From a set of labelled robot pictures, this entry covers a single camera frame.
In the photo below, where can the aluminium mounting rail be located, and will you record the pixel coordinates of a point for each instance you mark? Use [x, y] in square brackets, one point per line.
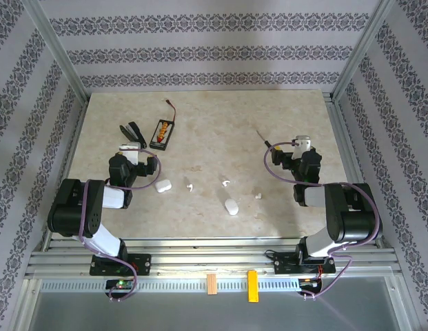
[213, 258]

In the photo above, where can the right controller board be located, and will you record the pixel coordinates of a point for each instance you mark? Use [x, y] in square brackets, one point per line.
[310, 282]

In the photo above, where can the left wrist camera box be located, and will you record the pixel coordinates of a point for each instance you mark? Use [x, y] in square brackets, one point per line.
[131, 151]

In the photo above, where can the white oval earbud charging case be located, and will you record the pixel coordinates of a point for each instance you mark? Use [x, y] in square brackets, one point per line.
[231, 207]

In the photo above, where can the small wooden block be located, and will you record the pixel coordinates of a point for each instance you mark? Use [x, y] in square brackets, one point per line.
[212, 284]

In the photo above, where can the black battery holder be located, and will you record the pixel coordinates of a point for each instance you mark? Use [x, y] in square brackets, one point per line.
[162, 135]

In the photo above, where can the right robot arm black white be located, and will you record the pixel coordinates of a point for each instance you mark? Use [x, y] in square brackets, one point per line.
[351, 220]

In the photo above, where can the black stapler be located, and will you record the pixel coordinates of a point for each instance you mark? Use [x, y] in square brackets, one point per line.
[132, 132]

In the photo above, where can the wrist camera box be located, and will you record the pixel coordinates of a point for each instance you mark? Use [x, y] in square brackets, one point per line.
[300, 146]
[131, 151]

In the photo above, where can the left controller board green light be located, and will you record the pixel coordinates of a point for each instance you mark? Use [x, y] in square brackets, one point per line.
[120, 284]

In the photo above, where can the aluminium frame post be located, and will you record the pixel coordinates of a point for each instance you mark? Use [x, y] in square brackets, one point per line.
[55, 51]
[362, 51]

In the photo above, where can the orange plastic block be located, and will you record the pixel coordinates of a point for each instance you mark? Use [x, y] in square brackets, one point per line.
[253, 286]

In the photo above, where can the white square earbud charging case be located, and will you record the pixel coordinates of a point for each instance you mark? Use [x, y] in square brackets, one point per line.
[163, 186]

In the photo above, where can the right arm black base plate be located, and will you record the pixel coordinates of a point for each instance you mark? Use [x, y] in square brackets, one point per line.
[286, 263]

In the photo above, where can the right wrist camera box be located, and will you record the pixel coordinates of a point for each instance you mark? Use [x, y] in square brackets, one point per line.
[300, 146]

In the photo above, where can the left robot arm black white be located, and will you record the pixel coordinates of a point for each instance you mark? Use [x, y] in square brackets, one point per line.
[76, 207]

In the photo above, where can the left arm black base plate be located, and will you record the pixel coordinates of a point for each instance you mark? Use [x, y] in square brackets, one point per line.
[141, 263]

